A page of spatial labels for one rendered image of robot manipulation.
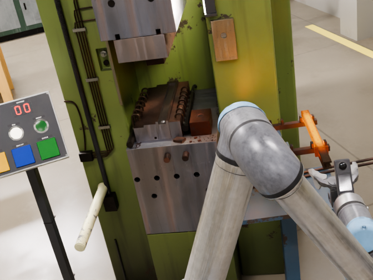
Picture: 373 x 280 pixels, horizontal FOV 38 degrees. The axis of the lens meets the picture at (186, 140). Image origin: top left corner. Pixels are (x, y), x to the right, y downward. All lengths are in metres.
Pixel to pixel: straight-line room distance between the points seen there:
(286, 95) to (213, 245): 1.53
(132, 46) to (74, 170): 2.13
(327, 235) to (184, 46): 1.51
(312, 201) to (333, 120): 3.01
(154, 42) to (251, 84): 0.46
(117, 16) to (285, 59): 0.98
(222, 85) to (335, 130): 1.91
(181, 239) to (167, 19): 1.00
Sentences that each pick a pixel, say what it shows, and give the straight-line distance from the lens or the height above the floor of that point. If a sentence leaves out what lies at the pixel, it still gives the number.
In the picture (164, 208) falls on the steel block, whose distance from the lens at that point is 2.42.
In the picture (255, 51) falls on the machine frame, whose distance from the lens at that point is 2.27.
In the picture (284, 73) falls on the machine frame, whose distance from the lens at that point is 2.78.
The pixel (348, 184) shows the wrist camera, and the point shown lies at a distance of 1.71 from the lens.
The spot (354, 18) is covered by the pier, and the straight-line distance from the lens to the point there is 5.77.
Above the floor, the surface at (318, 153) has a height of 0.96.
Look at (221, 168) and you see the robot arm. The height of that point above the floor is 1.28.
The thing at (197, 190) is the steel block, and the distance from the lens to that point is 2.35.
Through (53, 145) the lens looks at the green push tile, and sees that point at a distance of 2.25.
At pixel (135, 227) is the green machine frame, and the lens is 2.76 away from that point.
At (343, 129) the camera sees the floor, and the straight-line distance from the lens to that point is 4.14.
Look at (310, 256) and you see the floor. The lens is 3.00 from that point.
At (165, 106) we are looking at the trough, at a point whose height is 0.99.
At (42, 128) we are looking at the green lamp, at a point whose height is 1.08.
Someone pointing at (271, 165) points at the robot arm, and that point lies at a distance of 1.19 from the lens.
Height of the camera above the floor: 1.98
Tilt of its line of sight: 28 degrees down
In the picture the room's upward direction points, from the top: 10 degrees counter-clockwise
